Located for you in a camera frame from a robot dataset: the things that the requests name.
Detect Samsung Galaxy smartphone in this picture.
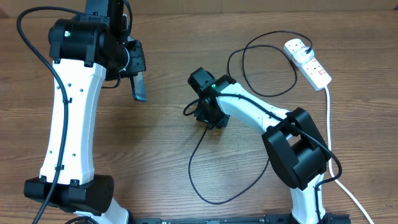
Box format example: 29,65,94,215
130,72,147,101

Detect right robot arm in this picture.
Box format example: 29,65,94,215
188,67,331,223

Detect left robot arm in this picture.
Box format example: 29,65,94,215
24,1,147,223

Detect white charger plug adapter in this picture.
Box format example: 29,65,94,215
293,47,315,65

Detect white power strip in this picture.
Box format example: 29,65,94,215
284,39,331,91

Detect white power strip cord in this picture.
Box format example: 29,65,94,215
324,86,376,224

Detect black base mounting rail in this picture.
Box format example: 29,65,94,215
133,214,297,224

